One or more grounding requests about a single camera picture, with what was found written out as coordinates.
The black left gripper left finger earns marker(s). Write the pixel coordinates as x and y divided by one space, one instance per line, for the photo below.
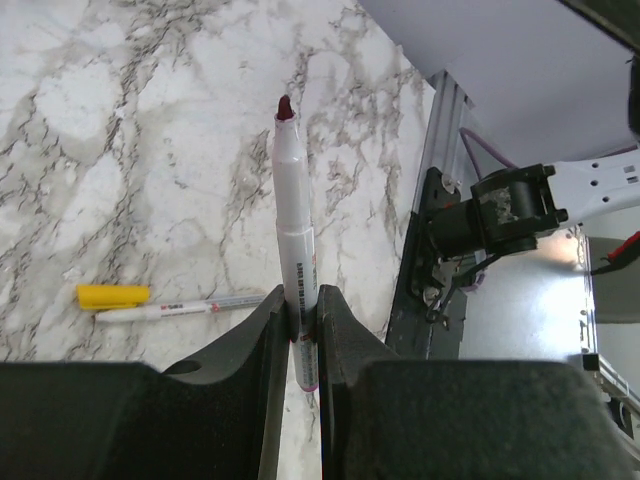
215 414

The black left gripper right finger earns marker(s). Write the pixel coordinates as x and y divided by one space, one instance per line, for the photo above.
386 417

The purple pen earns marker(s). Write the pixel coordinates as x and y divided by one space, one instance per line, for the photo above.
296 243

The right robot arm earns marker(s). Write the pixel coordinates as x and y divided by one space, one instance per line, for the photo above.
555 85

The yellow pen cap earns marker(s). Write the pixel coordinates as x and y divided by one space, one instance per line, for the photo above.
108 297

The black mounting rail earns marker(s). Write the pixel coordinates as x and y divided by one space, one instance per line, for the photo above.
425 280

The aluminium frame rail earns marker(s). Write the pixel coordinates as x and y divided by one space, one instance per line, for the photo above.
450 125

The yellow pen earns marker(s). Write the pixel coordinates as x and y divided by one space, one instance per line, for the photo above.
156 312

